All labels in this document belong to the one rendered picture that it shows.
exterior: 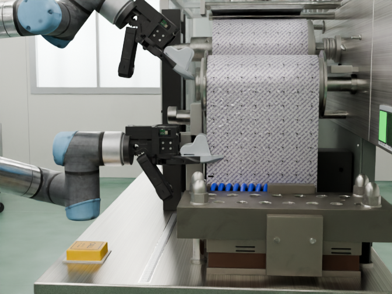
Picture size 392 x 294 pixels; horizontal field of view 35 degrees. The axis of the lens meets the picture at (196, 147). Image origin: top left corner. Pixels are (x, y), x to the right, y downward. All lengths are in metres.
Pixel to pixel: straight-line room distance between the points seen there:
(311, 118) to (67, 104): 5.96
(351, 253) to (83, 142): 0.59
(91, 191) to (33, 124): 5.97
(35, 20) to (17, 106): 6.08
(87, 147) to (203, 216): 0.32
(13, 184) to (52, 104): 5.84
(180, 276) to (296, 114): 0.42
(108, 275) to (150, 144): 0.30
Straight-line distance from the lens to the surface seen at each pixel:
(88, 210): 1.35
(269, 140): 1.31
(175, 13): 1.65
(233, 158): 1.31
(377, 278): 1.20
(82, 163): 1.32
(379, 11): 1.18
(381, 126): 1.10
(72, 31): 1.40
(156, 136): 1.29
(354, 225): 1.16
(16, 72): 7.32
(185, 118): 1.39
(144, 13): 1.38
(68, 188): 1.35
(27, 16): 1.28
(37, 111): 7.26
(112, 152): 1.30
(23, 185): 1.39
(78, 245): 1.29
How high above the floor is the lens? 1.28
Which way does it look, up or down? 7 degrees down
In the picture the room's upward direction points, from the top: straight up
